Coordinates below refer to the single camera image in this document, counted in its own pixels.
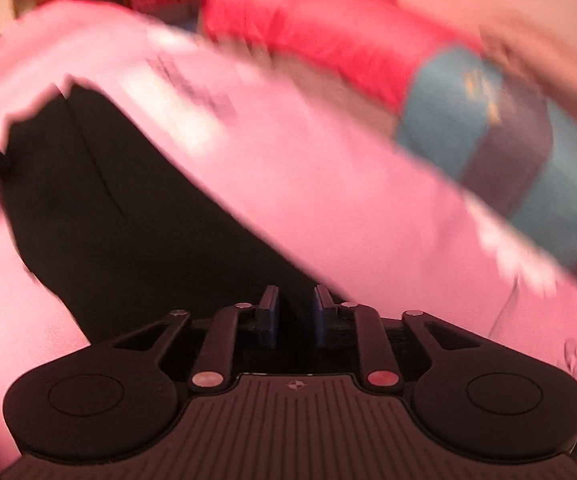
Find black pants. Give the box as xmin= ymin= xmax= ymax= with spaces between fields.
xmin=0 ymin=77 xmax=351 ymax=358

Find pink printed bed sheet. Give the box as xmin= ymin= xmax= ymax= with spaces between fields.
xmin=0 ymin=0 xmax=577 ymax=471

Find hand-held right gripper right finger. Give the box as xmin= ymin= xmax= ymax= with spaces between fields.
xmin=313 ymin=284 xmax=480 ymax=395

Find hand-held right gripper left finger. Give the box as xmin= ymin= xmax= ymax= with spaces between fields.
xmin=112 ymin=285 xmax=282 ymax=395

